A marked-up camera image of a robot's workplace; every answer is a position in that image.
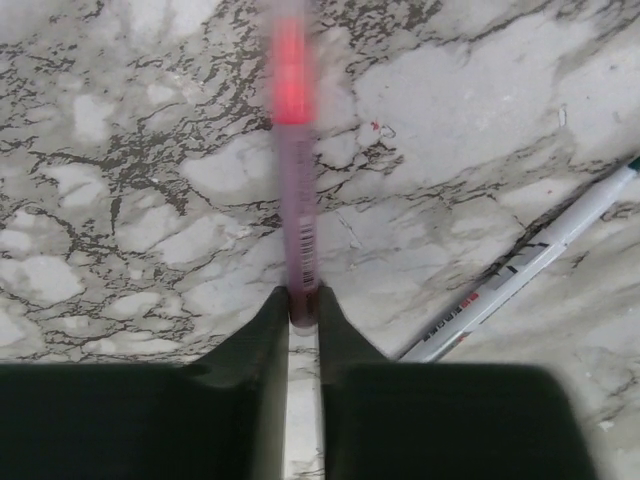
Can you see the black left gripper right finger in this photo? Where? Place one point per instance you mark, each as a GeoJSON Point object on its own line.
{"type": "Point", "coordinates": [385, 419]}

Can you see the white pen green end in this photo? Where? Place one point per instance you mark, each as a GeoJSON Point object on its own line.
{"type": "Point", "coordinates": [534, 256]}

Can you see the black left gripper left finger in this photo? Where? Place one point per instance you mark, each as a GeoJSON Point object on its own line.
{"type": "Point", "coordinates": [219, 417]}

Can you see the pink highlighter pen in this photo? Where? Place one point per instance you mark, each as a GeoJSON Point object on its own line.
{"type": "Point", "coordinates": [293, 116]}

